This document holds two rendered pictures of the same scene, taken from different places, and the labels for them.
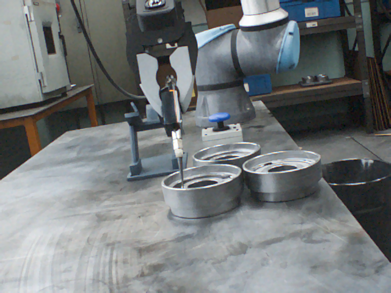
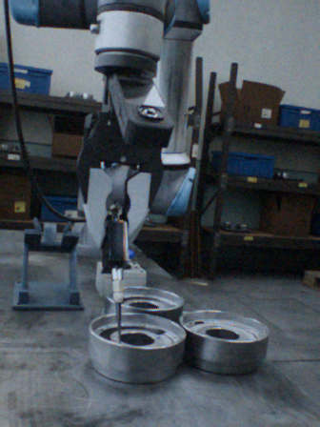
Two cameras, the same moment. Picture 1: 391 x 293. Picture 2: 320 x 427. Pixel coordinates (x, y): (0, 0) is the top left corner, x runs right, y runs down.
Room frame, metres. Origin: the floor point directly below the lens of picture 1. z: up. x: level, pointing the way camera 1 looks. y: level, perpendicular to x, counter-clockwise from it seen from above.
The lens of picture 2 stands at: (0.18, 0.15, 1.02)
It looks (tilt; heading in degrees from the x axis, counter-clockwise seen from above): 6 degrees down; 340
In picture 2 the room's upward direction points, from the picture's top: 6 degrees clockwise
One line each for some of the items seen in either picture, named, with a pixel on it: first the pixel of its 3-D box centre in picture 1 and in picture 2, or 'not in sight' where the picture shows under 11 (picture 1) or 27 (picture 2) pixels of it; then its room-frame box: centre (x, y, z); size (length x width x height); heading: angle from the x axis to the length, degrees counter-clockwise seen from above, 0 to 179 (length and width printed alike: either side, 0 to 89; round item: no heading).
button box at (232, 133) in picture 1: (223, 140); (120, 277); (0.92, -0.06, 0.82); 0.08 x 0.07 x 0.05; 177
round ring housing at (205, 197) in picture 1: (203, 190); (135, 346); (0.64, 0.00, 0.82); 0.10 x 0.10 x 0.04
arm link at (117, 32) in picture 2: not in sight; (126, 42); (0.70, 0.02, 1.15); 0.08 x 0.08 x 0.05
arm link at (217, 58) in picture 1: (218, 54); (107, 182); (1.25, -0.10, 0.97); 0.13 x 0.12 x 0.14; 65
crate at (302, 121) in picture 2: not in sight; (294, 120); (4.23, -2.64, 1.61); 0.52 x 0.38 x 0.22; 90
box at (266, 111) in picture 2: not in sight; (249, 105); (4.26, -2.12, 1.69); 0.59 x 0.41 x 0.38; 92
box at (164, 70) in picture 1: (176, 83); (9, 195); (4.37, 0.05, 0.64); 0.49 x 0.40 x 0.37; 92
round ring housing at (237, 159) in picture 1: (228, 163); (143, 312); (0.75, -0.05, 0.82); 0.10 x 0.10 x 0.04
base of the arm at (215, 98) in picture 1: (222, 101); (100, 231); (1.26, -0.09, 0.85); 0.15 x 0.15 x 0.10
